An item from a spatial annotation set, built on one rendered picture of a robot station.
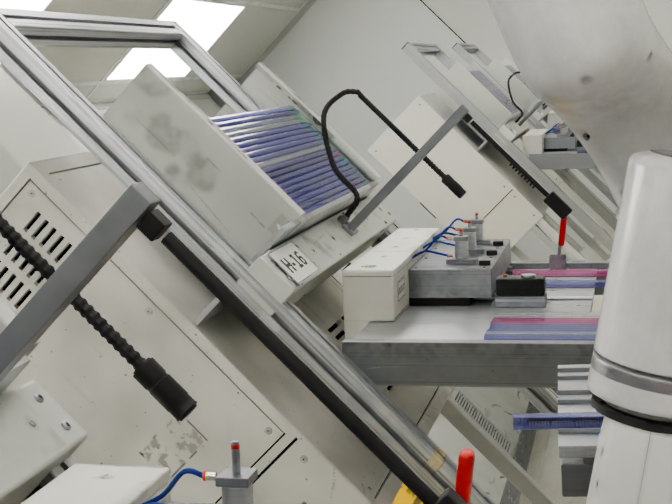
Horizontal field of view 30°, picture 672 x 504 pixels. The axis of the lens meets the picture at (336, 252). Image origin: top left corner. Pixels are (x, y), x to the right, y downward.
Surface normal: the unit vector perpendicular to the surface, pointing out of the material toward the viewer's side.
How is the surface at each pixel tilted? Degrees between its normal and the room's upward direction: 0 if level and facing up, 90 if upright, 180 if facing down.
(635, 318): 66
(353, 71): 90
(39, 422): 90
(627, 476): 85
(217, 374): 90
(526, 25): 72
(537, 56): 81
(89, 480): 45
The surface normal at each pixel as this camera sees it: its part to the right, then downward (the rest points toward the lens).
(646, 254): -0.70, 0.04
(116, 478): -0.04, -0.99
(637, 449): -0.18, -0.04
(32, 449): 0.66, -0.70
